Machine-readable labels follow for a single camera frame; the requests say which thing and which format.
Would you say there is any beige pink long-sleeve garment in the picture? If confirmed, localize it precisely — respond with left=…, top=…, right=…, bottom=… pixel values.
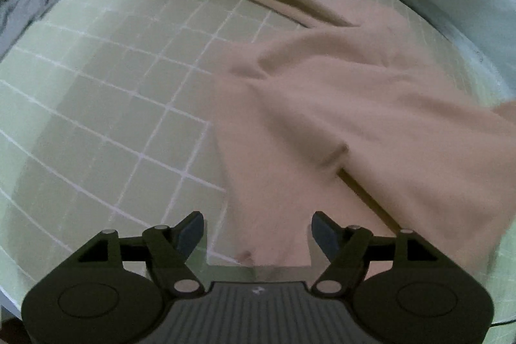
left=213, top=0, right=515, bottom=268

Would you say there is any green grid cutting mat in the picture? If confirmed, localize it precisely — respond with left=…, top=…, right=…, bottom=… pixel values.
left=1, top=0, right=515, bottom=313

